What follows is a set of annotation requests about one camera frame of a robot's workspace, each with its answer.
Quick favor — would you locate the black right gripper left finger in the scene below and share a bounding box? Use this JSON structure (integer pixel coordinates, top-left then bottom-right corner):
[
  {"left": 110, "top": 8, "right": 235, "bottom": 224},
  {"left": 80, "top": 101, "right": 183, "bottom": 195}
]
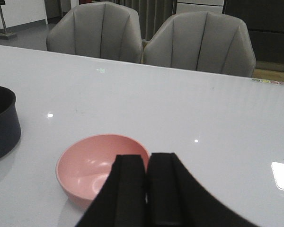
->
[{"left": 77, "top": 155, "right": 146, "bottom": 227}]

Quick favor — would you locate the left grey armchair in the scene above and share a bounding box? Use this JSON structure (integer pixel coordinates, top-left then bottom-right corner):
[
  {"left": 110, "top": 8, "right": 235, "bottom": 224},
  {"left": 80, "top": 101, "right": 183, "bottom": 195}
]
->
[{"left": 46, "top": 1, "right": 143, "bottom": 63}]

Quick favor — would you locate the coloured sticker strip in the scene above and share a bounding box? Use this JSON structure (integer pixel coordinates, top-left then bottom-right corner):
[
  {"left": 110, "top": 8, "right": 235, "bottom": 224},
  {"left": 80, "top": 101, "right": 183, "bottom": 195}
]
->
[{"left": 252, "top": 78, "right": 284, "bottom": 86}]

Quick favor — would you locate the pink bowl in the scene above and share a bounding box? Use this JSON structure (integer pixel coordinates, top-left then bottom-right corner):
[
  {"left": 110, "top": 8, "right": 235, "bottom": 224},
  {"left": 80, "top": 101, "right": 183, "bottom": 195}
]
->
[{"left": 55, "top": 134, "right": 150, "bottom": 210}]

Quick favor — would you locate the grey counter with white top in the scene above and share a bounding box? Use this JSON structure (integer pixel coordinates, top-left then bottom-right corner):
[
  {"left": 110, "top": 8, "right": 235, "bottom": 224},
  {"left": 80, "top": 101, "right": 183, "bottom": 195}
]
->
[{"left": 223, "top": 0, "right": 284, "bottom": 64}]

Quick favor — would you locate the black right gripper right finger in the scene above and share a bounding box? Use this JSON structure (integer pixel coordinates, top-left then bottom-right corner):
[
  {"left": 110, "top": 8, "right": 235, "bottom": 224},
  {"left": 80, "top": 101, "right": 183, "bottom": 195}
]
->
[{"left": 147, "top": 153, "right": 254, "bottom": 227}]

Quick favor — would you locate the dark blue saucepan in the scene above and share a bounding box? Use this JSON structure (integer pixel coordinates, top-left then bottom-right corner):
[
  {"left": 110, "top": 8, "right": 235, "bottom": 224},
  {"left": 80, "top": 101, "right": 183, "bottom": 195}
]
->
[{"left": 0, "top": 86, "right": 21, "bottom": 158}]

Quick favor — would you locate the sign stand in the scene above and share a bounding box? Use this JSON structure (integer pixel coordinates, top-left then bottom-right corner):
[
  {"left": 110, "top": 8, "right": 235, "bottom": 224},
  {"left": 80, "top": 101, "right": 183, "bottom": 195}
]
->
[{"left": 0, "top": 0, "right": 17, "bottom": 40}]

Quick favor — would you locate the grey armchair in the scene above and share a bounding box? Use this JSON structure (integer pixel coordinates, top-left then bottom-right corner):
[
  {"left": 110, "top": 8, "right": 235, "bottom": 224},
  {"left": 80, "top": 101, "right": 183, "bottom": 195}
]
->
[
  {"left": 46, "top": 1, "right": 143, "bottom": 63},
  {"left": 143, "top": 11, "right": 256, "bottom": 78}
]

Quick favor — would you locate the white drawer cabinet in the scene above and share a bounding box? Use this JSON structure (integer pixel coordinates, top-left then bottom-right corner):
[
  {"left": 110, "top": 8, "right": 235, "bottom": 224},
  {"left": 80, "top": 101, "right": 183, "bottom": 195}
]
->
[{"left": 176, "top": 0, "right": 224, "bottom": 14}]

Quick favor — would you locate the right grey armchair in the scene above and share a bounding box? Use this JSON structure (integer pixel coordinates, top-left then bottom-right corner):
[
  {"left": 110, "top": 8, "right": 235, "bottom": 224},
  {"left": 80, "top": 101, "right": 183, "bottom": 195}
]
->
[{"left": 143, "top": 11, "right": 256, "bottom": 78}]

